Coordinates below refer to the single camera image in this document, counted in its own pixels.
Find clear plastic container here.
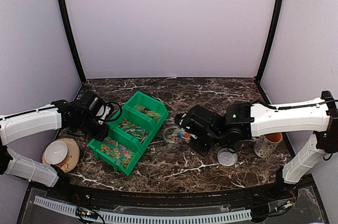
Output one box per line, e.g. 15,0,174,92
163,126,179,143

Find green three-compartment bin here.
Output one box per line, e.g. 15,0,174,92
88,91,168,176

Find metal scoop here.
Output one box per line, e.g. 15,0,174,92
173,128,191,143

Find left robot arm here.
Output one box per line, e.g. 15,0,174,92
1,91,114,201

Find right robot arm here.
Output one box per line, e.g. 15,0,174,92
174,91,337,200

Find candies in clear container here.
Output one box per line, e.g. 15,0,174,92
166,134,177,144

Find green yellow candies pile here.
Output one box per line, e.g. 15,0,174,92
134,105,162,122

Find blue mixed candies pile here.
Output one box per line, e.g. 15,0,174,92
118,118,149,143

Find clear plastic lid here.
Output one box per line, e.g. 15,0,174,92
217,148,238,167

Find white bowl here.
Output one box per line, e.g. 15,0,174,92
44,141,68,165

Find patterned mug yellow inside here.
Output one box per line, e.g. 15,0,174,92
254,133,283,158

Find black front rail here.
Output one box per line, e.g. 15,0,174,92
29,173,312,210

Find white slotted cable duct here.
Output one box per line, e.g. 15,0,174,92
33,196,252,223

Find left black frame post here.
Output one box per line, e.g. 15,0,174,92
58,0,87,84

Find black frame post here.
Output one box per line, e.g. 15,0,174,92
58,0,87,84
254,0,283,85

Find right black frame post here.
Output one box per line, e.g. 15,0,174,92
254,0,283,85

